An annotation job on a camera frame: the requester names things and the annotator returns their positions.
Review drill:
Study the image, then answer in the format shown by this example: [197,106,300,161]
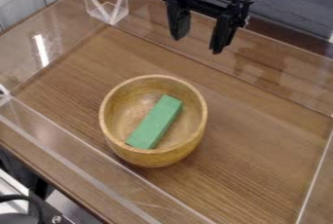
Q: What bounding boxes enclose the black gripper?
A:
[164,0,254,55]

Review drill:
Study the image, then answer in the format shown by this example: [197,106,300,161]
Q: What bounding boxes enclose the clear acrylic tray walls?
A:
[0,0,333,224]

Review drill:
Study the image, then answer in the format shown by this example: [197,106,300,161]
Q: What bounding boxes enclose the black cable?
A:
[0,194,44,224]

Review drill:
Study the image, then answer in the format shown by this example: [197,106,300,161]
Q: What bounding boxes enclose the black metal table bracket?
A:
[28,192,73,224]

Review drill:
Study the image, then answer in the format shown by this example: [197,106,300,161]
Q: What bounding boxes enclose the brown wooden bowl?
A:
[98,75,208,168]

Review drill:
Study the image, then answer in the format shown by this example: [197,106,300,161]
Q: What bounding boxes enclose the green rectangular block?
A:
[125,94,181,149]

